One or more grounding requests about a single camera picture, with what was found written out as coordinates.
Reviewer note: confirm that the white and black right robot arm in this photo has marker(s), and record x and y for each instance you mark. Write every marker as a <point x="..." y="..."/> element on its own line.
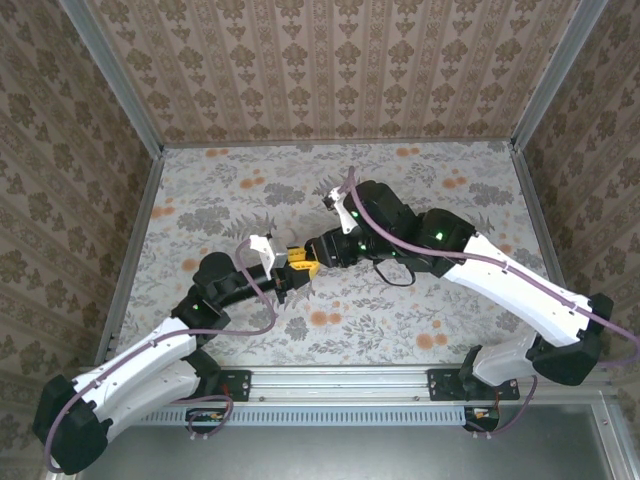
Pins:
<point x="520" y="290"/>

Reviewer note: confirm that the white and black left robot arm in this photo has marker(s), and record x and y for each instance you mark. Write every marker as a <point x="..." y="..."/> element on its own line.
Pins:
<point x="140" y="370"/>

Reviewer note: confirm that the aluminium table edge rail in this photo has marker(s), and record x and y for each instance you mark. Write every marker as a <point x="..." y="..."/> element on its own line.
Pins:
<point x="131" y="240"/>
<point x="545" y="225"/>

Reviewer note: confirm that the aluminium corner post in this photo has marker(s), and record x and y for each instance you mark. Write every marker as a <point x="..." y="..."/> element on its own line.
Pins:
<point x="560" y="75"/>
<point x="112" y="80"/>

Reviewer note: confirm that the grey metal panel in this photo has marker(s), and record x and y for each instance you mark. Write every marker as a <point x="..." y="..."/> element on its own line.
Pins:
<point x="350" y="455"/>

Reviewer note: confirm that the long aluminium base rail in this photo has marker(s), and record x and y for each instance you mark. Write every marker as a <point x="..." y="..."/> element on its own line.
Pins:
<point x="340" y="382"/>

